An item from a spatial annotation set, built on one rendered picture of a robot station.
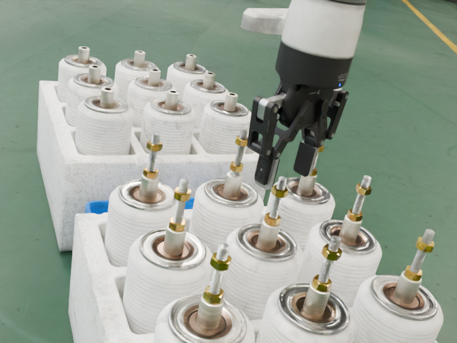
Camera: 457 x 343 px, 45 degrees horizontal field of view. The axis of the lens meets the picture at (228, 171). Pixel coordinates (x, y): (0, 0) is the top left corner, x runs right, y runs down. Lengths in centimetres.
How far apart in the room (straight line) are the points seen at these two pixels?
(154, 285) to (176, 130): 44
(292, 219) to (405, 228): 62
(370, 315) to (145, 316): 25
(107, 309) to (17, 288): 33
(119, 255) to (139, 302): 12
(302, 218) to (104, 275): 28
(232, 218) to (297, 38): 28
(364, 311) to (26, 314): 51
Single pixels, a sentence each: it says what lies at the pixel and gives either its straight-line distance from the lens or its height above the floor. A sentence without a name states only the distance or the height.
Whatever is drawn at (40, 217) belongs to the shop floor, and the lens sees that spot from 113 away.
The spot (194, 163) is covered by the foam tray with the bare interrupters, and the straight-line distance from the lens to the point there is 100.
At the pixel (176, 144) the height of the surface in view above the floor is 20.
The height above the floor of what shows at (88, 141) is 20.
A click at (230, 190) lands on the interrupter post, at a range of 75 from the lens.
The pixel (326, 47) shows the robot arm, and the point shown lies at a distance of 55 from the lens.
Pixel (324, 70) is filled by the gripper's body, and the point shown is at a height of 48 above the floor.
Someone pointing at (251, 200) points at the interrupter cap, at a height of 25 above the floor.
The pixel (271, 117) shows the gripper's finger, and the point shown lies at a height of 43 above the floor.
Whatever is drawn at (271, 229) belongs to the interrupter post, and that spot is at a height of 28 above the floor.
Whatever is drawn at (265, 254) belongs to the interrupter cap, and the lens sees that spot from 65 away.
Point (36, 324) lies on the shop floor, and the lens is 90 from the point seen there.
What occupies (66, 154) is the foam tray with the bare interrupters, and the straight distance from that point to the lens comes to 97.
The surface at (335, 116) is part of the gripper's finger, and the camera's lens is 64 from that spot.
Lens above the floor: 61
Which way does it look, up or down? 26 degrees down
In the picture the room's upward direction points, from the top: 12 degrees clockwise
